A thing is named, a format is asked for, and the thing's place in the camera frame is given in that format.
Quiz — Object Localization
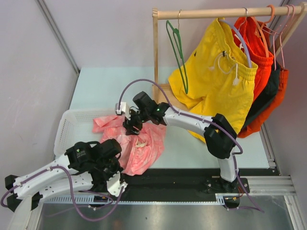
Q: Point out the yellow shorts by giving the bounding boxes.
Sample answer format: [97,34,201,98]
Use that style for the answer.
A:
[168,19,258,133]

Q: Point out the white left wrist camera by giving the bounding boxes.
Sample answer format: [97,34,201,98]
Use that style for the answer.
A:
[106,171,128,197]

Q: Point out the lavender plastic hanger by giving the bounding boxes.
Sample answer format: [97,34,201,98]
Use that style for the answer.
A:
[218,18,252,68]

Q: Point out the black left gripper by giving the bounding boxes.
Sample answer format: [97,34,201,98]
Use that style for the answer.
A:
[95,156,125,183]

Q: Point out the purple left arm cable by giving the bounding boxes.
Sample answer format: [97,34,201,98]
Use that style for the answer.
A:
[0,166,128,222]

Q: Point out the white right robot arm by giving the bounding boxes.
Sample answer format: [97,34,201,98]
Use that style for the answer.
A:
[115,92,243,193]

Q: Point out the green wire hanger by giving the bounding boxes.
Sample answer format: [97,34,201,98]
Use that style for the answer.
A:
[165,20,189,94]

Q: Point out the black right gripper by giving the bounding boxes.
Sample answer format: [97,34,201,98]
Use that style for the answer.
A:
[123,108,150,135]

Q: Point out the wooden clothes rack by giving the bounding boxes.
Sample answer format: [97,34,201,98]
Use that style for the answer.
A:
[151,4,307,101]

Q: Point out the pink patterned shorts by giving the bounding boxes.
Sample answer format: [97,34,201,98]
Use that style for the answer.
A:
[92,115,166,176]

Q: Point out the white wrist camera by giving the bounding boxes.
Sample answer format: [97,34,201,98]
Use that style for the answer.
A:
[106,171,128,197]
[115,102,130,117]

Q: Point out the black and orange shorts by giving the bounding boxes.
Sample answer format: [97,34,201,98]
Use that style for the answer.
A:
[238,62,289,138]

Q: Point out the white plastic basket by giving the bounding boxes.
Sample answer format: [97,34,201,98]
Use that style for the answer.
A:
[54,108,115,158]

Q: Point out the pink wire hanger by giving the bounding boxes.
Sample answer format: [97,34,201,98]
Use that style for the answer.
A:
[271,4,295,70]

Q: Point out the orange plastic hanger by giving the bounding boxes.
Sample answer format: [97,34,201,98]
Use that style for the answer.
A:
[254,4,276,58]

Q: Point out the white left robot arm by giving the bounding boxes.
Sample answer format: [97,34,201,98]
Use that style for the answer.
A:
[0,139,128,211]

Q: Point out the white slotted cable duct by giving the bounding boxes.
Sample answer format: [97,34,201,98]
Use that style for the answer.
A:
[43,194,225,206]

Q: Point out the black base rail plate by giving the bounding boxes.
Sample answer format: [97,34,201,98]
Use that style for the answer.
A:
[78,167,248,202]

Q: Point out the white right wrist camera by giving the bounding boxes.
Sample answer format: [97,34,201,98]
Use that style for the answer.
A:
[115,102,130,117]

